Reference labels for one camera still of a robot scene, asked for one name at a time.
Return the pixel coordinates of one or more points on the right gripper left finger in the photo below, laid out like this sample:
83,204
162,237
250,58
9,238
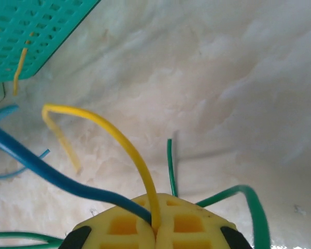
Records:
119,228

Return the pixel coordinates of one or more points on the teal plastic basket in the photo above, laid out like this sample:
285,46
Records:
28,31

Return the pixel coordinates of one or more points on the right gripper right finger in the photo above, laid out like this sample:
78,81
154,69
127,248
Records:
191,228

